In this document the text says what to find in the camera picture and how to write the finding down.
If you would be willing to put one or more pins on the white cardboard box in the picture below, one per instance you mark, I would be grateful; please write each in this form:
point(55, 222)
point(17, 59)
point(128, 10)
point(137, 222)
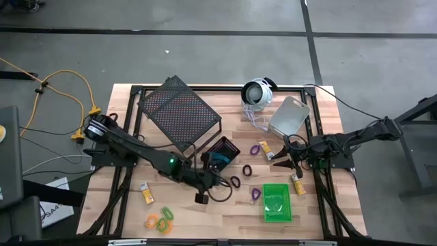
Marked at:
point(56, 205)

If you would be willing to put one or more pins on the black aluminium table frame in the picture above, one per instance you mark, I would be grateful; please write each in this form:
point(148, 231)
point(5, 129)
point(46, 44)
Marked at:
point(225, 88)

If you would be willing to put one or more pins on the black perforated metal shelf riser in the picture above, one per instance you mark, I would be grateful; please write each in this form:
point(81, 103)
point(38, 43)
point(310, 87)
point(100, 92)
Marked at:
point(177, 112)

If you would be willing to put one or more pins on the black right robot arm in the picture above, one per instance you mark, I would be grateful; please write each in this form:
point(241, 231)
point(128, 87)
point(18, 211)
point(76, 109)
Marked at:
point(362, 136)

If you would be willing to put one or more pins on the black metal stand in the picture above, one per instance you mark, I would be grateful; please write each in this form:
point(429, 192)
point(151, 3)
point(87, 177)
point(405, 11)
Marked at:
point(416, 150)

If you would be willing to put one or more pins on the silver aluminium bracket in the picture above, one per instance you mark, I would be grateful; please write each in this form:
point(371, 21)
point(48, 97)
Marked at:
point(126, 242)
point(317, 243)

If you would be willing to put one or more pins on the black plastic mesh basket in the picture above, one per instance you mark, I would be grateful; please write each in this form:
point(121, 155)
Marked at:
point(227, 147)

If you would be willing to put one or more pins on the green plastic basket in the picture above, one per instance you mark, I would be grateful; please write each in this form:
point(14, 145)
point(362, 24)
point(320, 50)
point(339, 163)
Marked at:
point(276, 203)

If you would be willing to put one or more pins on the yellow snack packet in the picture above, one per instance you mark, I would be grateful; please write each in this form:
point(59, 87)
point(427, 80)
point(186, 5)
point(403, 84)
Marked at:
point(147, 194)
point(298, 185)
point(266, 150)

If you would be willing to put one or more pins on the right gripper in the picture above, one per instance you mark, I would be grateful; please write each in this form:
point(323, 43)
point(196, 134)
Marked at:
point(298, 153)

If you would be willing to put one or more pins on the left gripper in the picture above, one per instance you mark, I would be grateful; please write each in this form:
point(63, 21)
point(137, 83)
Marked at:
point(206, 179)

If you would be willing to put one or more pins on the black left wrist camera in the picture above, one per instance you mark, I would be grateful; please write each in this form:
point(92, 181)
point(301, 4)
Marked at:
point(202, 198)

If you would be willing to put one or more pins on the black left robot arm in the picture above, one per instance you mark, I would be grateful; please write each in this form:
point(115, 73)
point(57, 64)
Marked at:
point(143, 152)

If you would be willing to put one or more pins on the teal elastic band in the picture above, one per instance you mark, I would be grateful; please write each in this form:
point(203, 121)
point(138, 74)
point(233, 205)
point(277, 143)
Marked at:
point(222, 158)

